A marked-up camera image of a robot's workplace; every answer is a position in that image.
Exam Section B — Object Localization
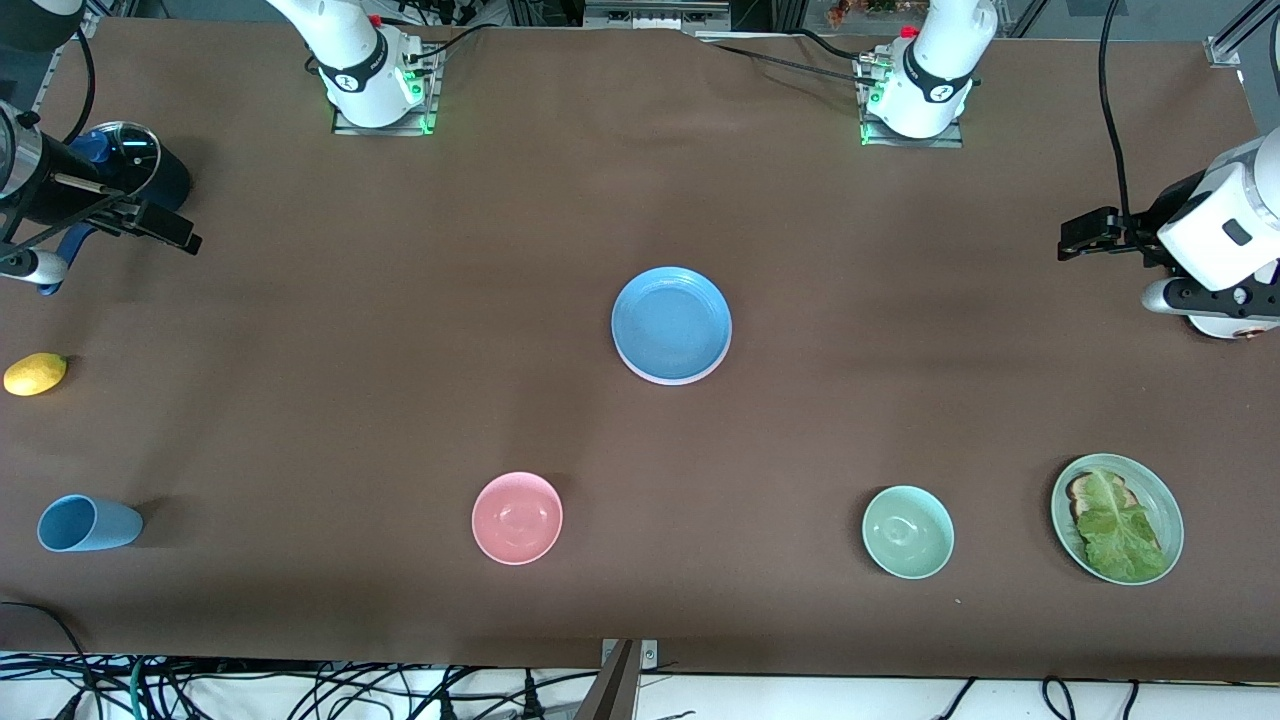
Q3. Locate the small green bowl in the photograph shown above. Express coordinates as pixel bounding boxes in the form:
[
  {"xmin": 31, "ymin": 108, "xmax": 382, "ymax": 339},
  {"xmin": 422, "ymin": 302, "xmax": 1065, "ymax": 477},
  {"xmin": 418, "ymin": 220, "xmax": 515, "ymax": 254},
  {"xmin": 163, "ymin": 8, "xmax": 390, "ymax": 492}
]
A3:
[{"xmin": 862, "ymin": 485, "xmax": 955, "ymax": 580}]

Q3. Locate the blue cup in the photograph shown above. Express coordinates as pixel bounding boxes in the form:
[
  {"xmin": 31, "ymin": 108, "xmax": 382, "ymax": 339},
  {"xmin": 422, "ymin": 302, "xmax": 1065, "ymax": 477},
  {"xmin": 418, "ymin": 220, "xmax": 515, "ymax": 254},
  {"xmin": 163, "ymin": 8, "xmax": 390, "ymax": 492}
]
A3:
[{"xmin": 37, "ymin": 494, "xmax": 143, "ymax": 553}]

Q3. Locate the blue shallow plate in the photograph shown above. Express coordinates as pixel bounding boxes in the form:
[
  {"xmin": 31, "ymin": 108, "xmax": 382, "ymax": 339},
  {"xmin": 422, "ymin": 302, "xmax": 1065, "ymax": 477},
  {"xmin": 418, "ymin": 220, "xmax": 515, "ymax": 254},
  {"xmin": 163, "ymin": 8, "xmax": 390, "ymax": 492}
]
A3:
[{"xmin": 611, "ymin": 266, "xmax": 733, "ymax": 381}]

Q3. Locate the small pink bowl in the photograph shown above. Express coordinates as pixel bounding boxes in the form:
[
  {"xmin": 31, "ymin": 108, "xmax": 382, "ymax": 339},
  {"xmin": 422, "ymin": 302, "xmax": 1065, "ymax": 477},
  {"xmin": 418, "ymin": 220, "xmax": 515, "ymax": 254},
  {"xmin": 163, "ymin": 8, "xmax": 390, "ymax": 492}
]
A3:
[{"xmin": 471, "ymin": 471, "xmax": 564, "ymax": 566}]

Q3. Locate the dark blue saucepan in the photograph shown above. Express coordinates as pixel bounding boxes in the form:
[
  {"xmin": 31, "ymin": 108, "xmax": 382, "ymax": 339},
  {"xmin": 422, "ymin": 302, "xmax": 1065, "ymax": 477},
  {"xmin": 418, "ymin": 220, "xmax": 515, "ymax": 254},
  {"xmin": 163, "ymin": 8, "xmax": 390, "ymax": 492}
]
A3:
[{"xmin": 38, "ymin": 122, "xmax": 192, "ymax": 297}]

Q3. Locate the glass lid with blue knob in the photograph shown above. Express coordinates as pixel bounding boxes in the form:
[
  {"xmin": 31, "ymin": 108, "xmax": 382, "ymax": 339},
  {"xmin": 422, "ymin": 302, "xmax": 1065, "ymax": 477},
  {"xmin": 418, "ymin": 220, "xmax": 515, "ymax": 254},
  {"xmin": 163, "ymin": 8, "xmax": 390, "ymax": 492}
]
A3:
[{"xmin": 68, "ymin": 121, "xmax": 163, "ymax": 201}]

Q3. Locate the toasted bread slice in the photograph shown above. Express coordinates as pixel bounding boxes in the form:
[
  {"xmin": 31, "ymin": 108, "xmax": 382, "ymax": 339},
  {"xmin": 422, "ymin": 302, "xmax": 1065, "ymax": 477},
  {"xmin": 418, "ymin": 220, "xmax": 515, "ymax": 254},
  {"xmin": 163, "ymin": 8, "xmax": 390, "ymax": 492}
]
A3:
[{"xmin": 1066, "ymin": 472, "xmax": 1137, "ymax": 523}]

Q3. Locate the grey metal equipment box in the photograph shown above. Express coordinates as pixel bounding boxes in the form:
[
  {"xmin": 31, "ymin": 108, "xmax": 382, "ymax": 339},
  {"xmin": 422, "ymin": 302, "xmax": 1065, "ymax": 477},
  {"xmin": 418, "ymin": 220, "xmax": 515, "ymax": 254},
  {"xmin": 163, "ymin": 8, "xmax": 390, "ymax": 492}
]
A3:
[{"xmin": 584, "ymin": 0, "xmax": 732, "ymax": 37}]

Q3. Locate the yellow lemon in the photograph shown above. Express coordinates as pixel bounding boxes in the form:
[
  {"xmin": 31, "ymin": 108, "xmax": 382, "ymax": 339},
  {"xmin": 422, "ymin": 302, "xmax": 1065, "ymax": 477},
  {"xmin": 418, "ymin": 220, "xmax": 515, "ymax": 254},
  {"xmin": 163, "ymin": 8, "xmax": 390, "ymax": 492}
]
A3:
[{"xmin": 3, "ymin": 352, "xmax": 68, "ymax": 397}]

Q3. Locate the dark brown bar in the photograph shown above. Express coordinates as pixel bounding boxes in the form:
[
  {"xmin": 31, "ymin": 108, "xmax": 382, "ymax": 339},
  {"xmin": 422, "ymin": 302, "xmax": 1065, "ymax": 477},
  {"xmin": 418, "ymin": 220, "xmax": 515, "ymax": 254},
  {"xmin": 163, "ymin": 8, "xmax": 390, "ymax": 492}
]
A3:
[{"xmin": 573, "ymin": 640, "xmax": 641, "ymax": 720}]

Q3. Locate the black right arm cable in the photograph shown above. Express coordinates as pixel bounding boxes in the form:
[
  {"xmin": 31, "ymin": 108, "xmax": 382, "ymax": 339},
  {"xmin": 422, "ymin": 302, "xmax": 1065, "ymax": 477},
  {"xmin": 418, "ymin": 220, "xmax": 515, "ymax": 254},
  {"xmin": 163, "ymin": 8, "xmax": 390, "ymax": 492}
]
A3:
[{"xmin": 60, "ymin": 20, "xmax": 98, "ymax": 146}]

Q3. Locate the green lettuce leaf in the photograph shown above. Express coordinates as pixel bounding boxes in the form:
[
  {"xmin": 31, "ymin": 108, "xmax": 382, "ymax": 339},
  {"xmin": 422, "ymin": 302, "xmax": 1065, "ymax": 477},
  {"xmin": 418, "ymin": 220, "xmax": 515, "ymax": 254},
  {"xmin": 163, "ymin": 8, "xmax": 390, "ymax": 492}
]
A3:
[{"xmin": 1075, "ymin": 468, "xmax": 1169, "ymax": 583}]

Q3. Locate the green plate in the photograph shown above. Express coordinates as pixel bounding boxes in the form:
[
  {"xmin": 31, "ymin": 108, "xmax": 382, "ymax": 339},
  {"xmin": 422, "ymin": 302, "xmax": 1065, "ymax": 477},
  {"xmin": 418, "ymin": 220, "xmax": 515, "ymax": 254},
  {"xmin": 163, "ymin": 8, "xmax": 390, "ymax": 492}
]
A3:
[{"xmin": 1050, "ymin": 453, "xmax": 1185, "ymax": 587}]

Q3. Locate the brown table cover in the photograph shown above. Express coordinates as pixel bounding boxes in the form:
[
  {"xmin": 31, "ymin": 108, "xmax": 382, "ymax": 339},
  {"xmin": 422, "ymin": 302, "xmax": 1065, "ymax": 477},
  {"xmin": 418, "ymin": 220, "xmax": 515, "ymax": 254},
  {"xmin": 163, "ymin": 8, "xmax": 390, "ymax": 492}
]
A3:
[{"xmin": 0, "ymin": 15, "xmax": 1280, "ymax": 683}]

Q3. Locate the aluminium frame profile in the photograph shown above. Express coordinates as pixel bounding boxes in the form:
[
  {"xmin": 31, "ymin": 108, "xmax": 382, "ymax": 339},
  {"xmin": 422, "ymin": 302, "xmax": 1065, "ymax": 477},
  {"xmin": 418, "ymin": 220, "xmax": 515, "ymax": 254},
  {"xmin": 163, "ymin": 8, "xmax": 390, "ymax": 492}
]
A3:
[{"xmin": 1204, "ymin": 0, "xmax": 1280, "ymax": 68}]

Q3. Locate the pink shallow plate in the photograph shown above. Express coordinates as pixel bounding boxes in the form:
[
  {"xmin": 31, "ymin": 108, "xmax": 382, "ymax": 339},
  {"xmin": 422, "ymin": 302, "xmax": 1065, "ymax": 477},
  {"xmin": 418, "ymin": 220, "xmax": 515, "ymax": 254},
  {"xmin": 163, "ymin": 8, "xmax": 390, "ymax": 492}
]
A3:
[{"xmin": 614, "ymin": 340, "xmax": 732, "ymax": 388}]

